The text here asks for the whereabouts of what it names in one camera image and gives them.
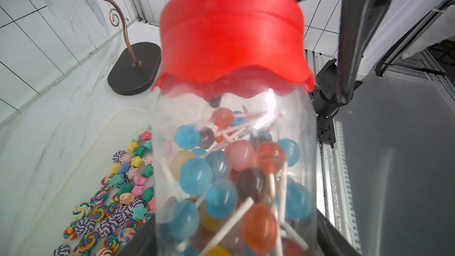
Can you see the pile of colourful candies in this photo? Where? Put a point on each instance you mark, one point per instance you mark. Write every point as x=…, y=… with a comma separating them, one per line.
x=98, y=231

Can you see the red lid candy jar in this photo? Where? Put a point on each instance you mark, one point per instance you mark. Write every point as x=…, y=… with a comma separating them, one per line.
x=234, y=131

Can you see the pile of star candies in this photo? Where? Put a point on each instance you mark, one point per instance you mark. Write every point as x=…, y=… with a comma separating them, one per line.
x=131, y=173

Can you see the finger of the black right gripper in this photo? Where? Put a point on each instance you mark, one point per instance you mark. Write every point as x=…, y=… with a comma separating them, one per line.
x=359, y=21

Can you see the copper glass rack dark base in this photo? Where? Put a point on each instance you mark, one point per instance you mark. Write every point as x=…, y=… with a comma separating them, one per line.
x=136, y=68

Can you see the white cutting board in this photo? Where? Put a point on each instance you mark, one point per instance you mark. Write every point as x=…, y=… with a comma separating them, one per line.
x=47, y=233

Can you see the pile of round lollipops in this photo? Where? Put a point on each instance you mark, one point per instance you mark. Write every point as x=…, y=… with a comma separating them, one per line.
x=238, y=179

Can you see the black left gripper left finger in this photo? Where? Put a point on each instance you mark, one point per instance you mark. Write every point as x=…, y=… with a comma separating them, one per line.
x=143, y=243

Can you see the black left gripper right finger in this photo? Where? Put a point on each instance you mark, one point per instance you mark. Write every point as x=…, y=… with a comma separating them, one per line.
x=330, y=241

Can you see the clear hanging wine glass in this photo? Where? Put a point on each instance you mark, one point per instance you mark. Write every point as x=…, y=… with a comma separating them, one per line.
x=83, y=19

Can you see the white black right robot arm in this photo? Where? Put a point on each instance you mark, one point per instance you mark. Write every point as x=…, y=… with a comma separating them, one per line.
x=401, y=17

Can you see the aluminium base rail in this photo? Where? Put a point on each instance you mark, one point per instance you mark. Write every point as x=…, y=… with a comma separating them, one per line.
x=386, y=163

